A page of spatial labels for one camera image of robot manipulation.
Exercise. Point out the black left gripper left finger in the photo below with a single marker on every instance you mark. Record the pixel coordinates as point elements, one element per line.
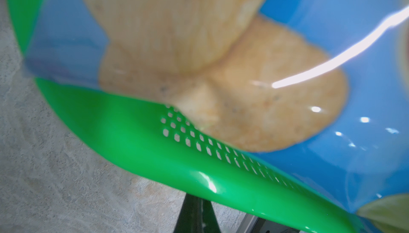
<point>191,216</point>

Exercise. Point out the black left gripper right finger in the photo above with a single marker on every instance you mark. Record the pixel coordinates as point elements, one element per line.
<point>209,221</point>

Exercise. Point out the green plastic basket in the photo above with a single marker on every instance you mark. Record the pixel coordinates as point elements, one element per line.
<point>156,142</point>

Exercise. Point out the light blue chips bag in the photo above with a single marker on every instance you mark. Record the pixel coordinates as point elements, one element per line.
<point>318,89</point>

